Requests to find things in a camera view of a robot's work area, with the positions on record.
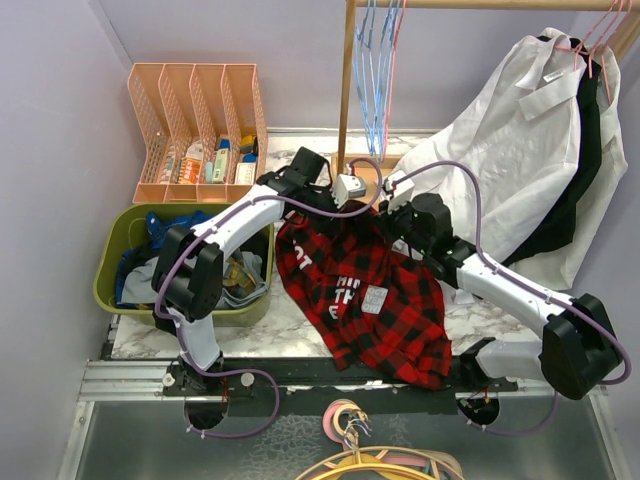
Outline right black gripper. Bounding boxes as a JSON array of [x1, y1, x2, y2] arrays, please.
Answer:
[[370, 194, 430, 255]]

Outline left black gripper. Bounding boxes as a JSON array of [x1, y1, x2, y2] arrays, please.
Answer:
[[300, 183, 349, 235]]

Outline red black plaid shirt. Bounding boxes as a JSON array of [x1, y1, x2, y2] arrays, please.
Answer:
[[275, 210, 453, 390]]

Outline pink wire hanger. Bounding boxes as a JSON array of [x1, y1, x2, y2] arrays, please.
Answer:
[[380, 0, 407, 160]]

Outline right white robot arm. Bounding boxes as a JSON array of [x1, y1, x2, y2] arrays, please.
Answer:
[[377, 192, 623, 400]]

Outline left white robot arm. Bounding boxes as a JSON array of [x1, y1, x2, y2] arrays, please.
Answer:
[[152, 147, 348, 395]]

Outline white hanging shirt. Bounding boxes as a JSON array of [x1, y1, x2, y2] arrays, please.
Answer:
[[397, 28, 628, 290]]

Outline pink hanger holding shirts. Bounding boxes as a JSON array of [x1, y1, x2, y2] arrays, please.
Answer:
[[581, 0, 639, 105]]

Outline wooden clothes rack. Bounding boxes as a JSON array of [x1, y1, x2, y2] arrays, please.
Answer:
[[328, 0, 640, 206]]

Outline yellow plaid cloth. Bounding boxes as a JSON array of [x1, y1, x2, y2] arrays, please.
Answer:
[[223, 250, 257, 299]]

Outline pink mesh file organizer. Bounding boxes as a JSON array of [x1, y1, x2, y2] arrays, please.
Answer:
[[127, 63, 268, 203]]

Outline blue cloth in bin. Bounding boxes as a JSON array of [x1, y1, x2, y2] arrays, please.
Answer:
[[115, 210, 212, 309]]

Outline olive green laundry bin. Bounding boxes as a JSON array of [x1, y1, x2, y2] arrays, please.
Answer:
[[93, 202, 275, 327]]

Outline pile of coloured hangers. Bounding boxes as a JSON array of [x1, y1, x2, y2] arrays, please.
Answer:
[[298, 399, 464, 479]]

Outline black hanging garment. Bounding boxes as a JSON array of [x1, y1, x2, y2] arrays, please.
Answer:
[[503, 62, 602, 266]]

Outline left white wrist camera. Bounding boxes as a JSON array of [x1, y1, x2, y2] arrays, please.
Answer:
[[331, 174, 367, 209]]

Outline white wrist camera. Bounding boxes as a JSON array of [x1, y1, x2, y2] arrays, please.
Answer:
[[331, 174, 367, 209], [382, 170, 415, 202]]

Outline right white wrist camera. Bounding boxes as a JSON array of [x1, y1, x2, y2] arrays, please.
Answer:
[[382, 170, 415, 202]]

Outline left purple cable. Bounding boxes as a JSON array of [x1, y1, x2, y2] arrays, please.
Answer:
[[153, 158, 384, 440]]

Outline purple cable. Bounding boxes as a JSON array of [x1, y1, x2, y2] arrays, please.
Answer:
[[394, 160, 632, 436], [153, 158, 384, 440]]

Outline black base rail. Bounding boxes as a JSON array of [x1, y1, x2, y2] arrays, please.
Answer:
[[163, 357, 517, 417]]

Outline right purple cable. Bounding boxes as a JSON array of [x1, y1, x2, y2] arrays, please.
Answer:
[[394, 160, 632, 436]]

